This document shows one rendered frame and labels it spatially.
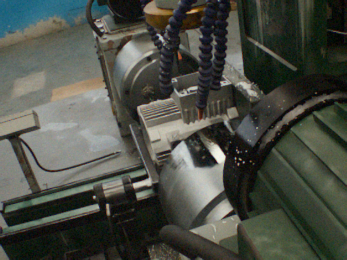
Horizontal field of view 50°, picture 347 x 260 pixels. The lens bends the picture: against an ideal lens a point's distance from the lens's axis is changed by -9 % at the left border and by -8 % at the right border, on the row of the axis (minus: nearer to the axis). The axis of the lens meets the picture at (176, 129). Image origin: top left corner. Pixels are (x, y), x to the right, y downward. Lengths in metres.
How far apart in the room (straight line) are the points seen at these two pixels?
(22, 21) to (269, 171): 6.22
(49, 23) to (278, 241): 6.26
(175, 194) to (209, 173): 0.07
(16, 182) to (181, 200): 0.85
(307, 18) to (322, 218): 0.54
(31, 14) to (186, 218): 5.96
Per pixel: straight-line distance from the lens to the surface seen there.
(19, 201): 1.09
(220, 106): 0.89
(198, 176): 0.62
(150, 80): 1.10
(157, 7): 0.82
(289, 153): 0.33
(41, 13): 6.42
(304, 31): 0.79
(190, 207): 0.60
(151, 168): 0.85
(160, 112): 0.89
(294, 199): 0.31
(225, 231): 0.51
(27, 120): 1.13
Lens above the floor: 1.53
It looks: 31 degrees down
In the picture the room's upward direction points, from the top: 10 degrees counter-clockwise
